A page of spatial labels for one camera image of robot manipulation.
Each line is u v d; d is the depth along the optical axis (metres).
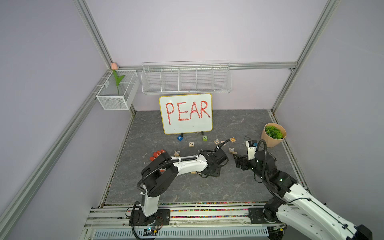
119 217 0.75
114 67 0.89
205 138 1.02
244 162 0.68
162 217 0.74
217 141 1.02
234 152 0.96
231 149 0.97
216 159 0.69
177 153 0.96
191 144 1.00
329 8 0.70
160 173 0.50
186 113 0.99
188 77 0.99
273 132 0.92
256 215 0.72
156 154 0.96
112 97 0.77
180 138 1.04
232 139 1.02
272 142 0.93
